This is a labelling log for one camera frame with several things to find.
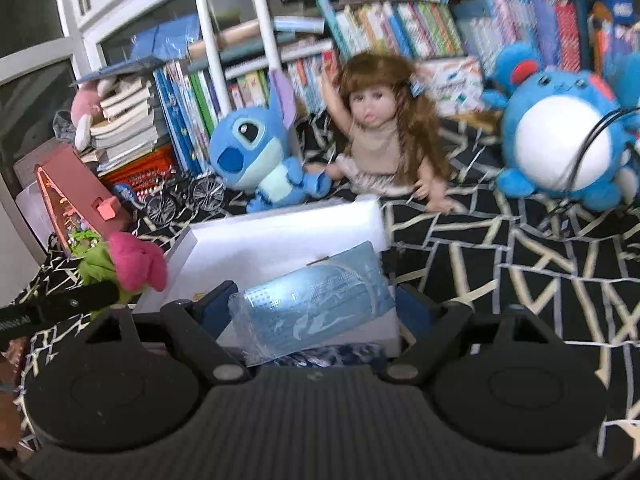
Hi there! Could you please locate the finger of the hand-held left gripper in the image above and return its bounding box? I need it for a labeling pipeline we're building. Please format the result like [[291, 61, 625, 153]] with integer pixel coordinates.
[[0, 280, 121, 347]]

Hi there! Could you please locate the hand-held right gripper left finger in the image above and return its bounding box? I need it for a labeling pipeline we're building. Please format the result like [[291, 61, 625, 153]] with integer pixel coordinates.
[[86, 281, 252, 387]]

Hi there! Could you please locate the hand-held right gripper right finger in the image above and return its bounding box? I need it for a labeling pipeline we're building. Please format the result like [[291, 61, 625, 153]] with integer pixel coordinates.
[[382, 284, 552, 384]]

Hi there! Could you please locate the green scrunchie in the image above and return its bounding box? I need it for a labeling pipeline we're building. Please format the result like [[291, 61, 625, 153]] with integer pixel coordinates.
[[79, 242, 137, 307]]

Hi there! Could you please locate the blue face mask pack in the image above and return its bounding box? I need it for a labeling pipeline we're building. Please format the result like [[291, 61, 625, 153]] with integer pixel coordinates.
[[228, 241, 396, 367]]

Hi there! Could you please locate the blue floral pouch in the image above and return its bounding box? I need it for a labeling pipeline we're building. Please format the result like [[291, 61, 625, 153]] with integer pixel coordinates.
[[270, 342, 391, 368]]

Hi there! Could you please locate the white shallow box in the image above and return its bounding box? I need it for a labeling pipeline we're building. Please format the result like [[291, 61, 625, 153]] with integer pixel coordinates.
[[132, 197, 403, 359]]

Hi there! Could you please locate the black white-lined blanket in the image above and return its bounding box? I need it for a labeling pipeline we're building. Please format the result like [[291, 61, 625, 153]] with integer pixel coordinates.
[[0, 110, 640, 480]]

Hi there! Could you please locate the model bicycle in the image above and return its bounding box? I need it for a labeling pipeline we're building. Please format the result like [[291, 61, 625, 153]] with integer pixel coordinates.
[[145, 171, 227, 226]]

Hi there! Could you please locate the pink toy house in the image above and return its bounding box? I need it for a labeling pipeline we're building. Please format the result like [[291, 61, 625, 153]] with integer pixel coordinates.
[[34, 141, 132, 261]]

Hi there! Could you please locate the red plastic basket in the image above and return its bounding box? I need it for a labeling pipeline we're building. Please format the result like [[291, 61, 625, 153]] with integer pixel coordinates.
[[100, 144, 179, 197]]

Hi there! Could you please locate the blue alien plush toy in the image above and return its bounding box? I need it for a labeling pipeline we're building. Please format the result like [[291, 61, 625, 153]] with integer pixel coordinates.
[[209, 71, 332, 213]]

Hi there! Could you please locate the grey cloth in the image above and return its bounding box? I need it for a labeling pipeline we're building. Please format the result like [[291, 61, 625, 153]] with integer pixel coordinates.
[[52, 110, 79, 142]]

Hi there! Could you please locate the long-haired doll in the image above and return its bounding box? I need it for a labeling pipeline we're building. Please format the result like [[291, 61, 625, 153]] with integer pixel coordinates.
[[305, 55, 458, 216]]

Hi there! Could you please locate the stack of flat books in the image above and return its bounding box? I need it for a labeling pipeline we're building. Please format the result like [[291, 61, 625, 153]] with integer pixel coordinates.
[[75, 60, 170, 172]]

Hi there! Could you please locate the pink plush toy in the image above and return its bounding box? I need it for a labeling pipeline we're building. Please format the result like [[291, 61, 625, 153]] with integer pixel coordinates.
[[70, 79, 118, 152]]

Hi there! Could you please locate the round blue plush toy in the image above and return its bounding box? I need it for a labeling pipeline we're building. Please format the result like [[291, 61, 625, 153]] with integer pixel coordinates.
[[482, 42, 640, 211]]

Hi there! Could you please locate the white colourful box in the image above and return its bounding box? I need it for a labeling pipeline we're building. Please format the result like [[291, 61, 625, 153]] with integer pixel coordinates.
[[416, 56, 487, 117]]

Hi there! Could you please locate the row of upright books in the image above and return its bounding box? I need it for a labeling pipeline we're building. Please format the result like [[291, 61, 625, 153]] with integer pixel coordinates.
[[152, 0, 640, 177]]

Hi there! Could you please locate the black cable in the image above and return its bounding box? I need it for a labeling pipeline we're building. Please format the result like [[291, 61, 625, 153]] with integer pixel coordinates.
[[545, 106, 640, 213]]

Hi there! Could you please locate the white pipe frame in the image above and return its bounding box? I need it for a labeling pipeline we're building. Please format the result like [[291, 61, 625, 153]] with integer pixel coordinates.
[[192, 0, 287, 113]]

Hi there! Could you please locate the white window frame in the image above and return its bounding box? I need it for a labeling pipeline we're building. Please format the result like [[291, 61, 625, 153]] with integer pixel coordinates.
[[0, 0, 251, 92]]

